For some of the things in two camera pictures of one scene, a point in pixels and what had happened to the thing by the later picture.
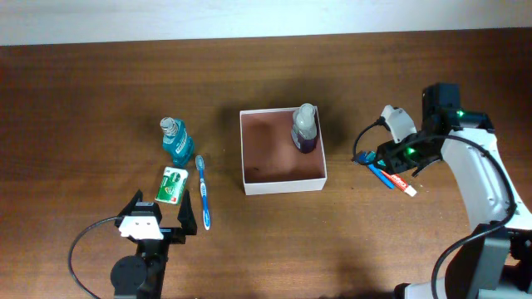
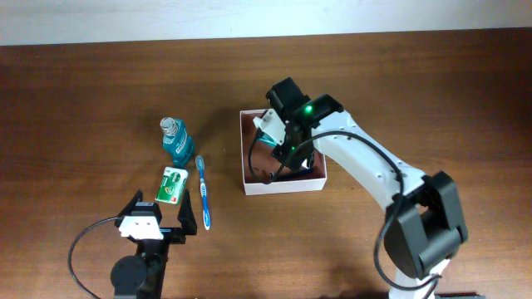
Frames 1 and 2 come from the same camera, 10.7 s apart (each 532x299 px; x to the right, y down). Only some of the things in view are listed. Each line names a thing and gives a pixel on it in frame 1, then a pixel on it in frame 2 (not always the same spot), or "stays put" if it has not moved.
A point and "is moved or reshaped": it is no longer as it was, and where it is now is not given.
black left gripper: [186, 218] stays put
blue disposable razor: [369, 159] is moved or reshaped
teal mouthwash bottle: [175, 142] stays put
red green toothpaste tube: [400, 182] is moved or reshaped
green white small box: [171, 185] stays put
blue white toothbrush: [199, 163] stays put
